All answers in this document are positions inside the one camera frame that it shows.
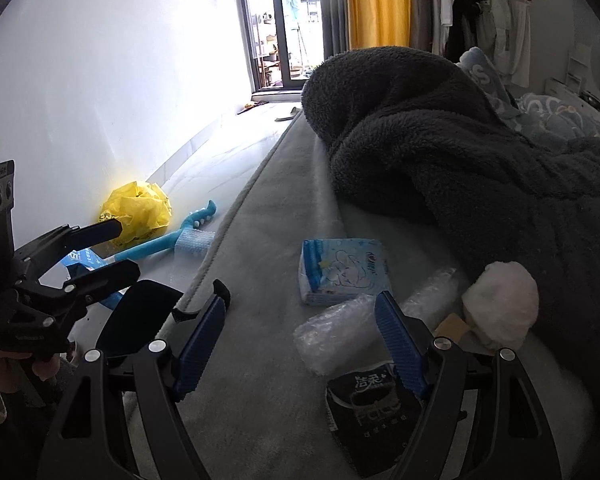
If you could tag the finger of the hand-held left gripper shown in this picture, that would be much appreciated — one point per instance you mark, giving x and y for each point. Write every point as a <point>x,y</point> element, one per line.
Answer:
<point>110,275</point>
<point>95,232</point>

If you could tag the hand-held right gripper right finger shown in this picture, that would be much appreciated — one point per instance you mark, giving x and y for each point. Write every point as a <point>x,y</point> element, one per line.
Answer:
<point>400,345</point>

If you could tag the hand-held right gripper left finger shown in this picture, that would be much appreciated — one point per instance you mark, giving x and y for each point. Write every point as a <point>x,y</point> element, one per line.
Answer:
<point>200,350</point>

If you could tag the blue snack bag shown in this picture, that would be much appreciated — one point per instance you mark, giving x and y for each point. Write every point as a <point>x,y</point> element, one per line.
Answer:
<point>82,260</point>

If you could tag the black trash bin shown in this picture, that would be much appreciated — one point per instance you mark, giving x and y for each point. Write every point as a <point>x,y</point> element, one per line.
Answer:
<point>130,310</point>

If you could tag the brown cardboard tube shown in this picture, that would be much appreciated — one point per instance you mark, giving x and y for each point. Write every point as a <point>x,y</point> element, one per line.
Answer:
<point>452,327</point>

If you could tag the black tissue pack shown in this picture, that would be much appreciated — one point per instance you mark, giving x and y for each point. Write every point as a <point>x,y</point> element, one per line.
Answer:
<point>365,410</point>

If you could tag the person's left hand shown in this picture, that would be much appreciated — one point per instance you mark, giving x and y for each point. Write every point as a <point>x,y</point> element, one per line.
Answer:
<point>42,369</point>

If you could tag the yellow plastic bag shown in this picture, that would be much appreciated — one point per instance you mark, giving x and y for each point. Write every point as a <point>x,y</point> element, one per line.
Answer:
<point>135,207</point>

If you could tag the crumpled clear plastic wrap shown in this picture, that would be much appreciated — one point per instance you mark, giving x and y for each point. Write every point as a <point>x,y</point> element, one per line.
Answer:
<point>330,335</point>

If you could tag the clear bubble wrap sheet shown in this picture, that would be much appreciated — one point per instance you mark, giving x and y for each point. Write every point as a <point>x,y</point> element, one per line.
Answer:
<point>195,244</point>

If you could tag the blue and white tissue pack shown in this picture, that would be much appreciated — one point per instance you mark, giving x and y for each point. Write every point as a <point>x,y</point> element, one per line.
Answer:
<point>342,270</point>

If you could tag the white cotton wad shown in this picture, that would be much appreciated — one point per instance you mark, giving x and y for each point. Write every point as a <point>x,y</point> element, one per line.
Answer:
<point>505,300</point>

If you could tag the grey bed mattress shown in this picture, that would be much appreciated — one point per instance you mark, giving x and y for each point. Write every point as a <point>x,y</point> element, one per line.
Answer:
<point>280,210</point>

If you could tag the dark grey fleece blanket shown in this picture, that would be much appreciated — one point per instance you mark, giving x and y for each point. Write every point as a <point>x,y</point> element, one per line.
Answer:
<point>455,160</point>

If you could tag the small yellow floor item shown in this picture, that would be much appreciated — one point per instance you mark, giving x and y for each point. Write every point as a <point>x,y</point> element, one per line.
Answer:
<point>252,106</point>

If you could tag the pale slipper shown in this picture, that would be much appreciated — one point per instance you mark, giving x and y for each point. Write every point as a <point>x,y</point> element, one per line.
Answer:
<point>287,114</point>

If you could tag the light blue patterned quilt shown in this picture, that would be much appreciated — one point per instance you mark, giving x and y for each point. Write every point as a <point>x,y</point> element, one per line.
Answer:
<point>545,110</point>

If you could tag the white shelf unit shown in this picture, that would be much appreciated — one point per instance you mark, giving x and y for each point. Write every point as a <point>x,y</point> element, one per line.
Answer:
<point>585,75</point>

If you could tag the grey curtain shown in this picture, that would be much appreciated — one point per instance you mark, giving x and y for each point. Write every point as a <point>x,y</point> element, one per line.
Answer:
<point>332,5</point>

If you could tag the grey hanging garment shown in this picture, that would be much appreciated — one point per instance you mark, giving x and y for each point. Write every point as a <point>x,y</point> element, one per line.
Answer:
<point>420,5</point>

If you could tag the yellow curtain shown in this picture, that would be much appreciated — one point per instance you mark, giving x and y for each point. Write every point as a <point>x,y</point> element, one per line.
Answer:
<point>377,5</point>

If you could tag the white hanging coat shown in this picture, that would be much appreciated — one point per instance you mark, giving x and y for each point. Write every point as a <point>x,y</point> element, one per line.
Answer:
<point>505,20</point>

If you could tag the black hanging garment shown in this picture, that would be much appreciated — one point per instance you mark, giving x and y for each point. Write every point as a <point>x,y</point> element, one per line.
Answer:
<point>462,5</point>

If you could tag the black balcony door frame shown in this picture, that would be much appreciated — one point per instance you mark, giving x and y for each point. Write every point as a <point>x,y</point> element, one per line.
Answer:
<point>247,35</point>

